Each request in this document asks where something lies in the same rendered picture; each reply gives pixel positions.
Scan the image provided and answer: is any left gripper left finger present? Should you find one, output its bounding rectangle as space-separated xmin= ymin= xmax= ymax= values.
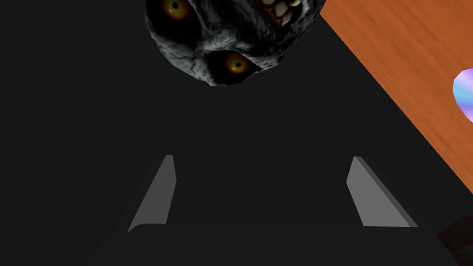
xmin=127 ymin=154 xmax=177 ymax=233

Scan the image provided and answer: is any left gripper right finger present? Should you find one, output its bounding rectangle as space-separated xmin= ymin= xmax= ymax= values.
xmin=346 ymin=156 xmax=419 ymax=228

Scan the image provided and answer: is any iridescent blue purple object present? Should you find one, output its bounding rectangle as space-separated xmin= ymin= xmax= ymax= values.
xmin=452 ymin=68 xmax=473 ymax=123

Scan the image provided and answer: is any grey moon face ball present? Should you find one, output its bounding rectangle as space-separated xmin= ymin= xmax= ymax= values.
xmin=143 ymin=0 xmax=327 ymax=87

